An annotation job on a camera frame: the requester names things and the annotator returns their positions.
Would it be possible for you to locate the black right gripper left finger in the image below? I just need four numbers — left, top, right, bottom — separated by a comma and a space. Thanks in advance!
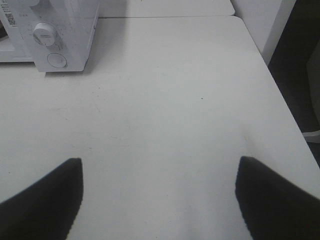
0, 158, 83, 240

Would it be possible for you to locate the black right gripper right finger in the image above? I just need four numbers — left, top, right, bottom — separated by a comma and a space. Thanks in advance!
235, 156, 320, 240

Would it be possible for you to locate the round white door button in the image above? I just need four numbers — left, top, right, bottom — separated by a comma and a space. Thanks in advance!
47, 53, 68, 69

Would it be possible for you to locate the white microwave oven body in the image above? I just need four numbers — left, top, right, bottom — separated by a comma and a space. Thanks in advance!
0, 0, 100, 73

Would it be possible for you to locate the lower white microwave knob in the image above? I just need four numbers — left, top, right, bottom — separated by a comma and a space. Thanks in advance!
32, 22, 58, 47

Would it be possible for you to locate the white microwave knob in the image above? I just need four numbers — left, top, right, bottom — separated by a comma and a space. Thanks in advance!
32, 22, 58, 47
25, 0, 40, 7

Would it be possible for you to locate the upper white microwave knob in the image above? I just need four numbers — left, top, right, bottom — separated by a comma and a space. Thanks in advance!
25, 0, 40, 7

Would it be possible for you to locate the white adjacent table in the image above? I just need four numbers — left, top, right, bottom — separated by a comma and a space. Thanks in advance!
99, 0, 235, 18

